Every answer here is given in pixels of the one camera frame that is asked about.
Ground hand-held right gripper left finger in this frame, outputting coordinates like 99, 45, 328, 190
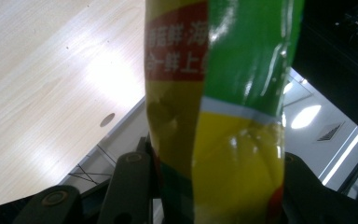
97, 135, 163, 224

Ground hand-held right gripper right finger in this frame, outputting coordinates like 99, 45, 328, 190
280, 151, 334, 224

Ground yellow seasoning pouch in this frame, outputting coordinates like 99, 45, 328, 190
144, 0, 306, 224

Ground long ceiling light strip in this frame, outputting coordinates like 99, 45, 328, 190
321, 130, 358, 187

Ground ceiling air vent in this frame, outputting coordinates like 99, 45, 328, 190
316, 121, 345, 143

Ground oval ceiling lamp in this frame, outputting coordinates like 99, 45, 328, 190
290, 105, 323, 131

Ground black curtain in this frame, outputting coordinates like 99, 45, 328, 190
292, 0, 358, 142

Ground thin black wires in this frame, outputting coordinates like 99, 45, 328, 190
67, 144, 114, 188

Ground black frame pole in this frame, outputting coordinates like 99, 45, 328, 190
336, 141, 358, 196

